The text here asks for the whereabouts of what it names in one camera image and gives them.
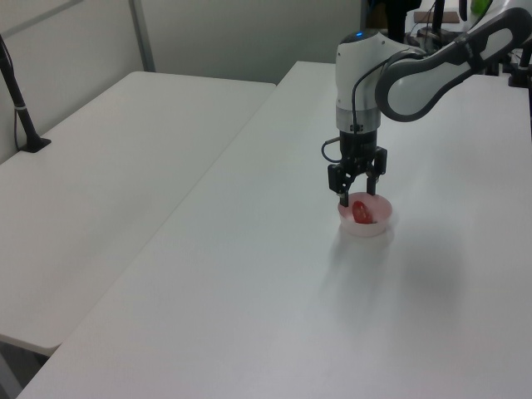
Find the black camera pole with base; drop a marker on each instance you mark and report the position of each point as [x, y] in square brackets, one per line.
[16, 104]

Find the pink plastic bowl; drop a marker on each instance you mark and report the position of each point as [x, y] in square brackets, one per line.
[365, 229]

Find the brown board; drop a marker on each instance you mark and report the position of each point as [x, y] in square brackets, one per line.
[451, 17]

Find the red strawberry with green leaves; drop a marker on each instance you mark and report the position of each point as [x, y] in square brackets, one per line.
[361, 212]

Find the black equipment behind table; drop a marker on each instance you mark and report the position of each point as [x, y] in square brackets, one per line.
[395, 21]

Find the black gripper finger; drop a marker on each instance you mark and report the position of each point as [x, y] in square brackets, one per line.
[337, 178]
[380, 164]

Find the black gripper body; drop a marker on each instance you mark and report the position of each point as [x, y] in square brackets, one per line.
[359, 145]

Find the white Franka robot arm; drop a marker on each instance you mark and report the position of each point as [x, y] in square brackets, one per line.
[415, 83]

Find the black monitor stand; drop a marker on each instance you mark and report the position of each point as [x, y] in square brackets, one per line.
[436, 21]

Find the green object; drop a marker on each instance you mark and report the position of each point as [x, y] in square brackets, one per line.
[480, 5]

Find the grey metal partition post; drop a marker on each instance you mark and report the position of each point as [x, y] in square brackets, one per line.
[142, 37]

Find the black clamped camera pole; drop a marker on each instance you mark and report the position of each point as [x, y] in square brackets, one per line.
[523, 68]

